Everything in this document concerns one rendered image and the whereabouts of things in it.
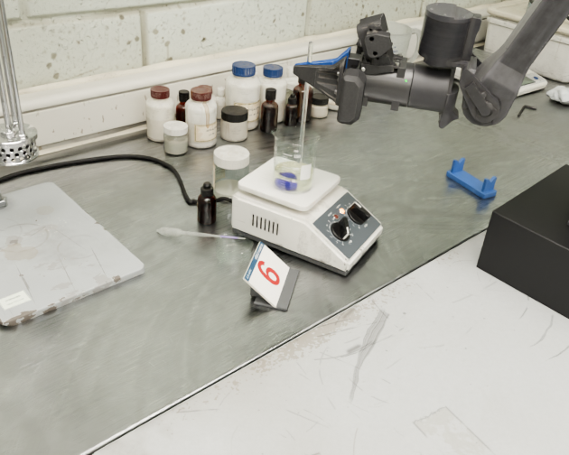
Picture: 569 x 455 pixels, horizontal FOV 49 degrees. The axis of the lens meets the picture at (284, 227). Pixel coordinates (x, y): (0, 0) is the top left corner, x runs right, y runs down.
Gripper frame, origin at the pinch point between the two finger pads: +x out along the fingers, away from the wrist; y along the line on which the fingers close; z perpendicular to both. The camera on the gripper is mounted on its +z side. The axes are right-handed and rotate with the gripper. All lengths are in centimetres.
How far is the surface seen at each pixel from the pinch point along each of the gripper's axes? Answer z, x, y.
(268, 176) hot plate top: -17.4, 6.0, -1.0
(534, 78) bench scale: -24, -46, -91
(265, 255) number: -23.0, 3.2, 11.6
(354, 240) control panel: -22.5, -8.4, 4.5
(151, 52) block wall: -13, 38, -35
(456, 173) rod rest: -25.2, -24.5, -28.7
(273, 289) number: -24.9, 0.9, 16.1
